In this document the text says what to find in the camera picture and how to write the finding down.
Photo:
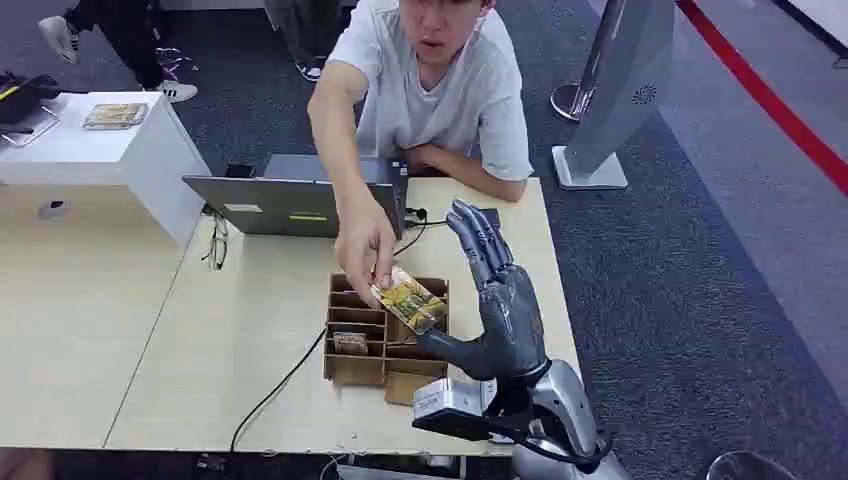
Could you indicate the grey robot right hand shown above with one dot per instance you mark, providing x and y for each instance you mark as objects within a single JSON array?
[{"x": 510, "y": 318}]

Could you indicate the person's left hand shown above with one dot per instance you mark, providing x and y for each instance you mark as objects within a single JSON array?
[{"x": 414, "y": 157}]

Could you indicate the person's right hand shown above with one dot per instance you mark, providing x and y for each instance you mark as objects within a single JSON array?
[{"x": 361, "y": 248}]

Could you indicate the yellow green printed card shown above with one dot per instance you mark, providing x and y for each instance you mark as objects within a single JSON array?
[{"x": 411, "y": 301}]

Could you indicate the grey laptop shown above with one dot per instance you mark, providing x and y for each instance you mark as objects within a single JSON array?
[{"x": 278, "y": 205}]

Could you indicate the small black usb hub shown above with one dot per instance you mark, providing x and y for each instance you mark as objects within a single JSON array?
[{"x": 491, "y": 215}]

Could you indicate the wooden card sorting box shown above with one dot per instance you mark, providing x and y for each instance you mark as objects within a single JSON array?
[{"x": 358, "y": 371}]

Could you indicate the black phone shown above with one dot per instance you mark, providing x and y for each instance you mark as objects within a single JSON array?
[{"x": 239, "y": 171}]

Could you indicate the black eyeglasses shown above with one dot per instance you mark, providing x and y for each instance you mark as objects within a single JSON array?
[{"x": 216, "y": 242}]

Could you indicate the person in dark trousers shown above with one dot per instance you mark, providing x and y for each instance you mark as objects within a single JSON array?
[{"x": 308, "y": 33}]

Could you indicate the grey sign kiosk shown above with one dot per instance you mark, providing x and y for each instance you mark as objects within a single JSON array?
[{"x": 616, "y": 86}]

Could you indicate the white cabinet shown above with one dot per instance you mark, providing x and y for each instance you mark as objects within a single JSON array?
[{"x": 132, "y": 159}]

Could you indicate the black plug block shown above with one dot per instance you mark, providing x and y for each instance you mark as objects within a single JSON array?
[{"x": 210, "y": 462}]

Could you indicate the stack of printed cards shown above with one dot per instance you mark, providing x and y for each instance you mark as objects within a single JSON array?
[{"x": 114, "y": 115}]

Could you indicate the round glass rim object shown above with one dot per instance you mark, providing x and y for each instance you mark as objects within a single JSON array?
[{"x": 748, "y": 467}]

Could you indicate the grey round puck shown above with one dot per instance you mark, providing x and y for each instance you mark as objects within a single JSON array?
[{"x": 53, "y": 209}]

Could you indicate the person with white sneakers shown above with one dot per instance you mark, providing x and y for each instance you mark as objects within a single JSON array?
[{"x": 126, "y": 40}]

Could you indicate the clear tray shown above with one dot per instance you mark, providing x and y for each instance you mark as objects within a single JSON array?
[{"x": 26, "y": 131}]

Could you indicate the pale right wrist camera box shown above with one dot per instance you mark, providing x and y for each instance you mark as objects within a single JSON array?
[{"x": 450, "y": 401}]

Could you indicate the chrome stanchion post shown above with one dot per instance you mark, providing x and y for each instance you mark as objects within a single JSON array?
[{"x": 575, "y": 99}]

